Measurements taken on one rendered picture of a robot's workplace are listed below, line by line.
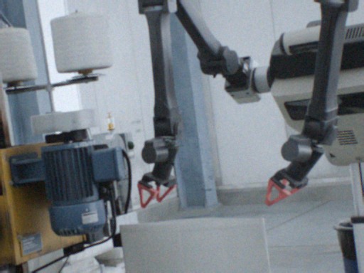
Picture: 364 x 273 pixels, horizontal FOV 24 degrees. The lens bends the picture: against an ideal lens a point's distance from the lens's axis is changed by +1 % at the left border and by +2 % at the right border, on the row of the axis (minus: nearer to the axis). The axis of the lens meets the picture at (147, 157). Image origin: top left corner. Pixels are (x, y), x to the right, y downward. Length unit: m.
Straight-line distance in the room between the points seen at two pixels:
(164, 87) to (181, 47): 8.81
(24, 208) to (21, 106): 6.32
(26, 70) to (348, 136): 1.05
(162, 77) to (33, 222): 0.56
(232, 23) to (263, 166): 1.91
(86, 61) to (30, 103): 6.23
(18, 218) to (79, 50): 0.49
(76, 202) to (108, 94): 7.88
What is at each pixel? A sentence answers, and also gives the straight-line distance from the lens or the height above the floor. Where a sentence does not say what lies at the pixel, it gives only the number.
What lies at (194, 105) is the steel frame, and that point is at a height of 1.40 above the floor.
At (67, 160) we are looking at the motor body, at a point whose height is 1.29.
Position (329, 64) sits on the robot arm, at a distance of 2.21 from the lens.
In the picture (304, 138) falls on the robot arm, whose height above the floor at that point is 1.26.
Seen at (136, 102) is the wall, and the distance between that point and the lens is 10.62.
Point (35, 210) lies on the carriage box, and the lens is 2.37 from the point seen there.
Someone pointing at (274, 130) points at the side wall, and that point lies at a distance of 11.00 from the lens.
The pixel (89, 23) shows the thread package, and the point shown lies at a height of 1.65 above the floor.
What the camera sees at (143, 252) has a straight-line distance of 2.57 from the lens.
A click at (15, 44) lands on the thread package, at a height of 1.63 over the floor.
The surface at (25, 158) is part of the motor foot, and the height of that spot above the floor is 1.30.
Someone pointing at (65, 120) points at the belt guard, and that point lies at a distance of 2.20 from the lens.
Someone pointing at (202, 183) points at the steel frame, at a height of 0.35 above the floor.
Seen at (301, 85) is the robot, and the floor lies 1.40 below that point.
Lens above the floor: 1.38
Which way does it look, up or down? 3 degrees down
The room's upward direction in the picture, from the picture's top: 8 degrees counter-clockwise
